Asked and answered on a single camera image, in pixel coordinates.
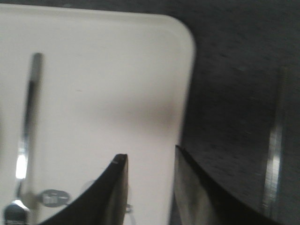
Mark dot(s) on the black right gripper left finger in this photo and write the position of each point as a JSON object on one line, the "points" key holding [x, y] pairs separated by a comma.
{"points": [[103, 203]]}

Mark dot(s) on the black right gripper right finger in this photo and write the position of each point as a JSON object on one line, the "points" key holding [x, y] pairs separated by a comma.
{"points": [[202, 201]]}

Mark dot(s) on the silver metal fork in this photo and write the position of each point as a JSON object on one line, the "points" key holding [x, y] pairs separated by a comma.
{"points": [[17, 213]]}

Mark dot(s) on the cream rabbit serving tray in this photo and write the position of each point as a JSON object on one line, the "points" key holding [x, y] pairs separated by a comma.
{"points": [[111, 83]]}

